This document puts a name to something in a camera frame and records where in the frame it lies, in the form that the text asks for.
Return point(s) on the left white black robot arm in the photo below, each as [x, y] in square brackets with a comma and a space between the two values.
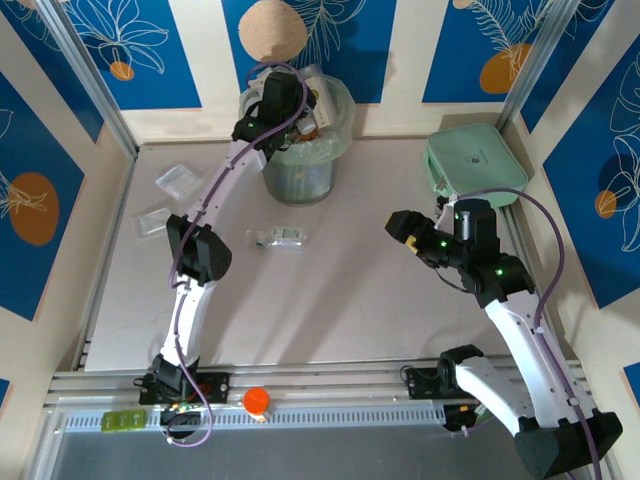
[187, 315]

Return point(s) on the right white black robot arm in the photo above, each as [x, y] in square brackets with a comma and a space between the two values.
[515, 330]

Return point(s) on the bin with green liner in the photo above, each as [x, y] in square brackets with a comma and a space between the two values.
[300, 175]

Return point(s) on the mint green zip case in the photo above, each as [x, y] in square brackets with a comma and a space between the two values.
[475, 160]

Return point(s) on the clear bottle green white label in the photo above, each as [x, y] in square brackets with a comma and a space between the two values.
[285, 234]

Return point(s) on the clear plastic clamshell box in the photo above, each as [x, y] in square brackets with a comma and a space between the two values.
[149, 222]
[179, 181]

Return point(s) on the orange emergency stop button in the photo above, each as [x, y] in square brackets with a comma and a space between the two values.
[256, 400]

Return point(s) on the green tag strip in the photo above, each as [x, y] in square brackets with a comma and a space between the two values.
[122, 420]

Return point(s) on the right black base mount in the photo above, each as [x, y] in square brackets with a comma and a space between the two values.
[420, 385]

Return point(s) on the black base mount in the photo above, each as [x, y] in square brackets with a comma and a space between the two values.
[215, 387]
[420, 385]

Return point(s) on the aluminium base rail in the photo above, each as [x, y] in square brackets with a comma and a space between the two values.
[325, 375]

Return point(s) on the aluminium frame post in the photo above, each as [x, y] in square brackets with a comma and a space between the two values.
[534, 65]
[91, 75]

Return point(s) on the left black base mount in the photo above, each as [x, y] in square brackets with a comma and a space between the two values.
[215, 387]

